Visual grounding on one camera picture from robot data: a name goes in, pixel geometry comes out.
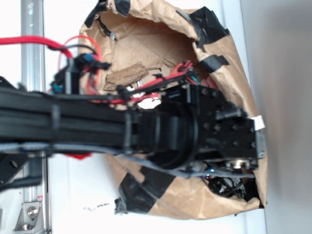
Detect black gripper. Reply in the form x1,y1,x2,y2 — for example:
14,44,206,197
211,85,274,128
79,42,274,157
165,84,265,171

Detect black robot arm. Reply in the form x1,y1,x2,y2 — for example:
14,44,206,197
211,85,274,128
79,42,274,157
0,61,265,176

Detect pink plush bunny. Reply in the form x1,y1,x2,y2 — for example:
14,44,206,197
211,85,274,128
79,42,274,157
201,77,219,89

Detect silver key bunch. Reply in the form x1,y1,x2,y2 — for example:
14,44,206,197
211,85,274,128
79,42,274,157
126,79,161,109

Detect torn cardboard piece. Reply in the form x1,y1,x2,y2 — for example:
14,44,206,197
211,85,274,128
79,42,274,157
103,62,148,91

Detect metal corner bracket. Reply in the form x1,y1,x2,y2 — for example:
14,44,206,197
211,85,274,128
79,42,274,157
13,201,45,234

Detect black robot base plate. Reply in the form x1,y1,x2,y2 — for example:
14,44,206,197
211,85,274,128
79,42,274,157
0,77,43,191

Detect aluminium frame rail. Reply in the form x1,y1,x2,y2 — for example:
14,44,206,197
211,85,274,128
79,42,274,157
20,0,52,234

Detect red cable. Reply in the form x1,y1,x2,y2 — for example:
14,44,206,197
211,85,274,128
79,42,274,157
0,35,102,74

